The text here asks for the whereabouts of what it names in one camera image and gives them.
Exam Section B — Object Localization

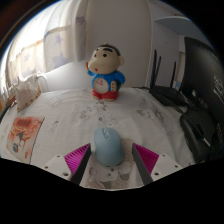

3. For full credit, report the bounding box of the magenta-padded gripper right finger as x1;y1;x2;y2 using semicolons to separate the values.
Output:
131;143;184;186

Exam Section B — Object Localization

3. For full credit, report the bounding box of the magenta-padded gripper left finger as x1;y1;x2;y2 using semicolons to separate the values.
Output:
40;143;92;186

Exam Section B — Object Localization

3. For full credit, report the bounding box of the light blue computer mouse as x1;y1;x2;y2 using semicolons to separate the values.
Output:
92;127;125;167

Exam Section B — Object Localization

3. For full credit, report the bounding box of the black monitor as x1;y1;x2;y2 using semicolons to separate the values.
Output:
181;36;224;161

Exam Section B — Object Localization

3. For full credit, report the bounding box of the black router with antennas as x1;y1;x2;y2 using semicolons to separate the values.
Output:
148;49;190;108

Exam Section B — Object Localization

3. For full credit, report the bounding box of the black box device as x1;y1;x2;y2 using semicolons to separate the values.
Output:
179;108;218;164

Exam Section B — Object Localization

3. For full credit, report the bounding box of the white wall shelf unit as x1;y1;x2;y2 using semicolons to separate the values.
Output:
153;14;203;38

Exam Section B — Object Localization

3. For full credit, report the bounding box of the white star print curtain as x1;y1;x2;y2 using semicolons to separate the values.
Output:
0;0;88;98

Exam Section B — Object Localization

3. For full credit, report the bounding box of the cartoon boy clock figurine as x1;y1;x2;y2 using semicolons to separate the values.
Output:
85;43;126;102

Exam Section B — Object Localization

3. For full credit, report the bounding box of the white printed tablecloth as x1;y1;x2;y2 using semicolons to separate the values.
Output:
0;86;201;191

